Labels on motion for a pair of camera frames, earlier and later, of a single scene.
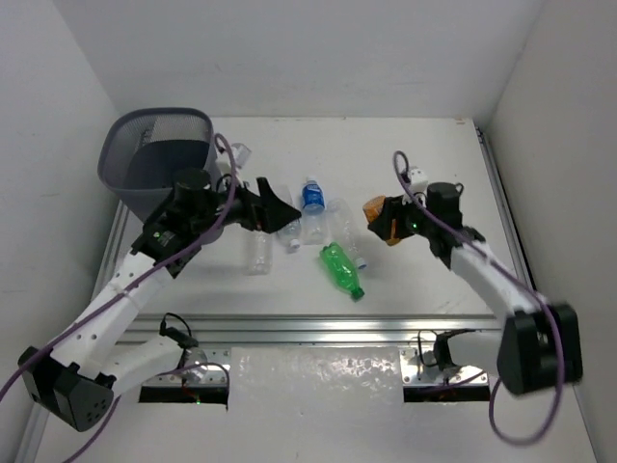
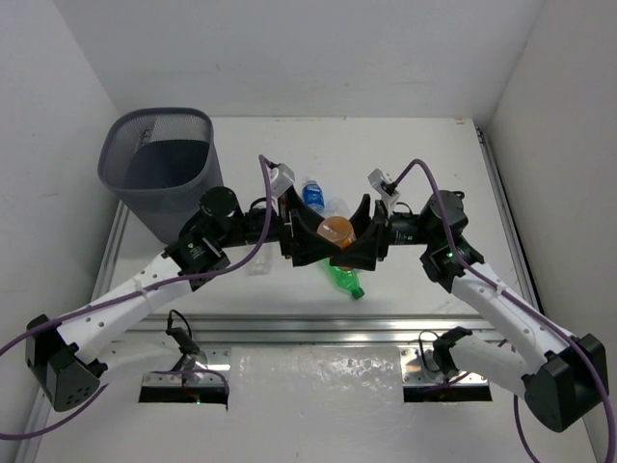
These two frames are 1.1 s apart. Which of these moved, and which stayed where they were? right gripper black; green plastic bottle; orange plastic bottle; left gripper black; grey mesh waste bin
Moved: left gripper black; right gripper black; orange plastic bottle
Stayed: grey mesh waste bin; green plastic bottle
